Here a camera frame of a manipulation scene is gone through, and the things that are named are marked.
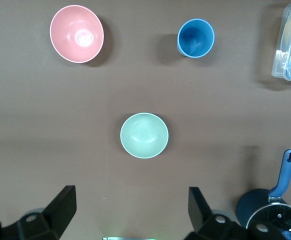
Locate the brown table cover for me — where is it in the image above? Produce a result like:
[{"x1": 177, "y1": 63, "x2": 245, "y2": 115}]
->
[{"x1": 0, "y1": 0, "x2": 291, "y2": 240}]

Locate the dark blue saucepan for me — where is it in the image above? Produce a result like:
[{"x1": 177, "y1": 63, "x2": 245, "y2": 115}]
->
[{"x1": 235, "y1": 149, "x2": 291, "y2": 240}]

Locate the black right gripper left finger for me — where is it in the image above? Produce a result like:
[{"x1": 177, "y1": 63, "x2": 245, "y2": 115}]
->
[{"x1": 0, "y1": 184, "x2": 77, "y2": 240}]

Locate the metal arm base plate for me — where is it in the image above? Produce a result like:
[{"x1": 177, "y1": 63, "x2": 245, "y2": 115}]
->
[{"x1": 102, "y1": 235, "x2": 159, "y2": 240}]

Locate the clear plastic container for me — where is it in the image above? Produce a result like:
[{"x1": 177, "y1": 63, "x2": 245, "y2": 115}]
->
[{"x1": 271, "y1": 0, "x2": 291, "y2": 90}]

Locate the blue cup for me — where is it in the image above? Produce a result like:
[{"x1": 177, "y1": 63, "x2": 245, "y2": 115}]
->
[{"x1": 176, "y1": 18, "x2": 216, "y2": 59}]

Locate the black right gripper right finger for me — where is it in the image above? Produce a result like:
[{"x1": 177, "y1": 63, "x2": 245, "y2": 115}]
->
[{"x1": 185, "y1": 186, "x2": 286, "y2": 240}]

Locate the pink bowl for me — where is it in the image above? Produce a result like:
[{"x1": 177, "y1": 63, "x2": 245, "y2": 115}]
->
[{"x1": 49, "y1": 4, "x2": 105, "y2": 64}]

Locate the pale green bowl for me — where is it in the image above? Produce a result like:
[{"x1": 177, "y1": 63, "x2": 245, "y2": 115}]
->
[{"x1": 119, "y1": 112, "x2": 170, "y2": 159}]

